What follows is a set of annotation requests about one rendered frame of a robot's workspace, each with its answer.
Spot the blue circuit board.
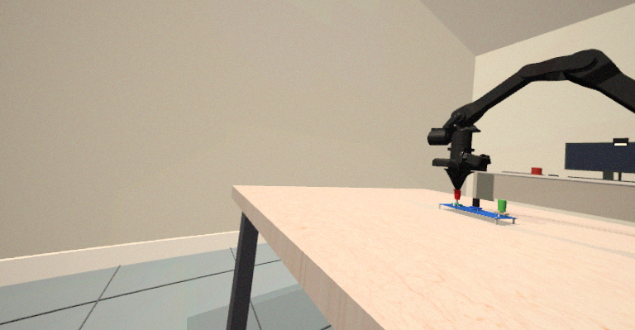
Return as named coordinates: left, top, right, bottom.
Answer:
left=438, top=189, right=517, bottom=225

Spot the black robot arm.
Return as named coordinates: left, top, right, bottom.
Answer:
left=427, top=48, right=635, bottom=168

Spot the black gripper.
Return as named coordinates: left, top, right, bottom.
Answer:
left=432, top=145, right=487, bottom=190

